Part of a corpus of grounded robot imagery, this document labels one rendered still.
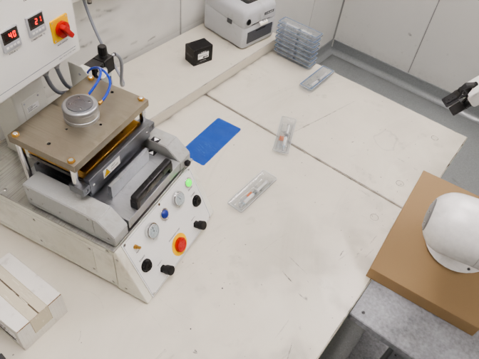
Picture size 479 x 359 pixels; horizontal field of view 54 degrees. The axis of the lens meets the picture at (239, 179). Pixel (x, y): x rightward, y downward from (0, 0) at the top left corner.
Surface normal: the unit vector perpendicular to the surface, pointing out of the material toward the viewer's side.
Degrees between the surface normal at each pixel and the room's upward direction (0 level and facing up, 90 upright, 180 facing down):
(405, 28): 90
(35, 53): 90
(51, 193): 0
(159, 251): 65
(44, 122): 0
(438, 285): 44
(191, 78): 0
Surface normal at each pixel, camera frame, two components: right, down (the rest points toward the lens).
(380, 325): 0.10, -0.68
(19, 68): 0.89, 0.39
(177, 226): 0.85, 0.07
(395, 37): -0.62, 0.54
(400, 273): -0.31, -0.08
